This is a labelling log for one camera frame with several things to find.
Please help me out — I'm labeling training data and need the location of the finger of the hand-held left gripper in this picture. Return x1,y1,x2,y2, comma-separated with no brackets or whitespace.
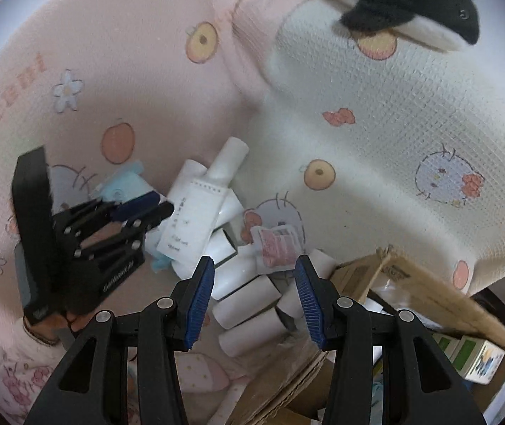
53,191,161,235
73,202,175,264

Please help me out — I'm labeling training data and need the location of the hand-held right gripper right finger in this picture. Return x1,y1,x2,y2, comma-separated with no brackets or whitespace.
294,256,488,425

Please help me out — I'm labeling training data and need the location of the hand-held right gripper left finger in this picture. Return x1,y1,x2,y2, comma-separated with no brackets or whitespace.
24,256,215,425

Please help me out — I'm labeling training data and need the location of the light blue packet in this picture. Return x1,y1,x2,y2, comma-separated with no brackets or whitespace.
97,159,156,206

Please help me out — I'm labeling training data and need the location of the pile of white rolls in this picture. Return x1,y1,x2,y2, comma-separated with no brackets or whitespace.
166,158,395,357

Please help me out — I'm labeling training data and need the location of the cardboard box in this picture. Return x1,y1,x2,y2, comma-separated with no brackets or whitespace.
228,245,505,425

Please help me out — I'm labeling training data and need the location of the person's left forearm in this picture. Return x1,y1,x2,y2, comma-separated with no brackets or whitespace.
0,332,64,425

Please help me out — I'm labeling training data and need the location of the person's left hand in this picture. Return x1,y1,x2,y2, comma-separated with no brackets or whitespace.
23,310,78,345

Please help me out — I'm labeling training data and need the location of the pink sachet packet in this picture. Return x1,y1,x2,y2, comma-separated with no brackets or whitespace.
251,225,306,273

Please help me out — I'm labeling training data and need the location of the pink printed blanket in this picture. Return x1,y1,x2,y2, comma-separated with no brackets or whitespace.
0,0,324,425

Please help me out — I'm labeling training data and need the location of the green white carton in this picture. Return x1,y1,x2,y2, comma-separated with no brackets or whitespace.
456,336,505,385
432,334,461,366

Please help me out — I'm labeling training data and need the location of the cream printed pillow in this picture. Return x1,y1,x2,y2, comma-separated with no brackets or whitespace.
252,0,505,297

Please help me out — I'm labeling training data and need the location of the black white orca plush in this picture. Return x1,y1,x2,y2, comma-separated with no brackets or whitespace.
310,0,481,51

